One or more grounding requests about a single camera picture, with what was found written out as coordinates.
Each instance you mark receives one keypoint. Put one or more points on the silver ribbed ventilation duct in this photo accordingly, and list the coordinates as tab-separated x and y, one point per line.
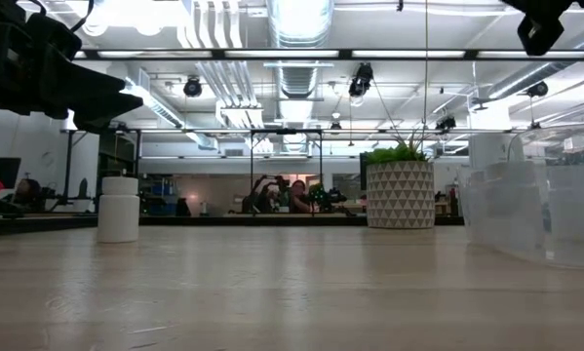
299	24

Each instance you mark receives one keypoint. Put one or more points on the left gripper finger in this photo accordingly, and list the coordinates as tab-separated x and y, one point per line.
89	79
104	111

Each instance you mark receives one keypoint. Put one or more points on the dark background robot arm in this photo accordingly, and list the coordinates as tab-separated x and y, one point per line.
328	197

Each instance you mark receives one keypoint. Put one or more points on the succulent in triangle-patterned pot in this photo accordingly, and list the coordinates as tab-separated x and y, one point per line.
400	195

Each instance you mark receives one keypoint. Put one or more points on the white room pillar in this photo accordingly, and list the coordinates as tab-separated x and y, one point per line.
489	148

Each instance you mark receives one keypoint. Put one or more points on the long black horizontal rail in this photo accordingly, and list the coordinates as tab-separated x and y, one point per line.
174	130

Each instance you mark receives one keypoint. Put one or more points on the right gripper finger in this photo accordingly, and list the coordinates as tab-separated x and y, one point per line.
540	36
540	6

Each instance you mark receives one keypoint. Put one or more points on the clear plastic basket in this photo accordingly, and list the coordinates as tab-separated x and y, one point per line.
540	248

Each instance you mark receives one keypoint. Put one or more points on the white rectangular air duct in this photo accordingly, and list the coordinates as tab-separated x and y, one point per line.
165	112

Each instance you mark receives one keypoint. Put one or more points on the grey ceiling duct pipe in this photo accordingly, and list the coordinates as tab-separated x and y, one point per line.
520	80

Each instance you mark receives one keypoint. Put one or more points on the black ceiling spotlight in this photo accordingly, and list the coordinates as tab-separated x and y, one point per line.
536	89
446	122
361	80
192	87

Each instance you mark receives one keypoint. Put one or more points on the long ceiling light fixture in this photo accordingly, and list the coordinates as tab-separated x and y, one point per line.
345	54

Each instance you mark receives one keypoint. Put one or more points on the black aluminium table frame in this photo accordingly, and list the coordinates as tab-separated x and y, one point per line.
38	225

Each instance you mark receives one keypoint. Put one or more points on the dark computer monitor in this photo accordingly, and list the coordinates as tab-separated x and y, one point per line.
1	170

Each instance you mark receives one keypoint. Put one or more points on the person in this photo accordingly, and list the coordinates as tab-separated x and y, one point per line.
299	197

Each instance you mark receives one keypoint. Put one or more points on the blue storage bins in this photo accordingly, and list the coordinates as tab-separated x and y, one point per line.
162	195

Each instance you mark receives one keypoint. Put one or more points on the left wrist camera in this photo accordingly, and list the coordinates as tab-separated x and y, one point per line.
52	36

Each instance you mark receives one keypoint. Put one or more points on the black shelf unit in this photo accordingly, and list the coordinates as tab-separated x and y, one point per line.
126	146

